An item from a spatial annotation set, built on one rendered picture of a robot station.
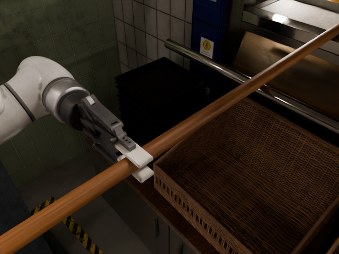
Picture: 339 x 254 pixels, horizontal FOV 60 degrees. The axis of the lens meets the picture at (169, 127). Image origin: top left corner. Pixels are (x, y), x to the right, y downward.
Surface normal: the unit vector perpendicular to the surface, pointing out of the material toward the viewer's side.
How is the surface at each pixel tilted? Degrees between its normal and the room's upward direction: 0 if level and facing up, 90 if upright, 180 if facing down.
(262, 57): 70
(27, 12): 90
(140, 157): 0
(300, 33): 90
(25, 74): 16
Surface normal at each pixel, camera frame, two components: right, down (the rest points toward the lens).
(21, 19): 0.68, 0.49
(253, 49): -0.69, 0.17
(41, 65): -0.08, -0.67
